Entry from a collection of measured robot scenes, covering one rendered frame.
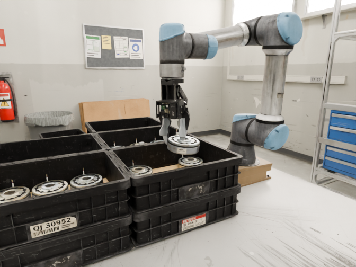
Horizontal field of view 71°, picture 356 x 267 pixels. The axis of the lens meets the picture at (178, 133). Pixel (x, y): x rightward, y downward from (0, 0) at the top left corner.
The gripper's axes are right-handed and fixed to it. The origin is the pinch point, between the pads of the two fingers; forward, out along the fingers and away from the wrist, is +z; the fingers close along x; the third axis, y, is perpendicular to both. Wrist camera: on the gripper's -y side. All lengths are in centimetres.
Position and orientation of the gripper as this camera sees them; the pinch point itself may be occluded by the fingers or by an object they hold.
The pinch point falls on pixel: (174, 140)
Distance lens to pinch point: 82.5
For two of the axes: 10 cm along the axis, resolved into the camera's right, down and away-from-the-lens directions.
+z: 0.0, 9.7, 2.4
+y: -2.8, 2.3, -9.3
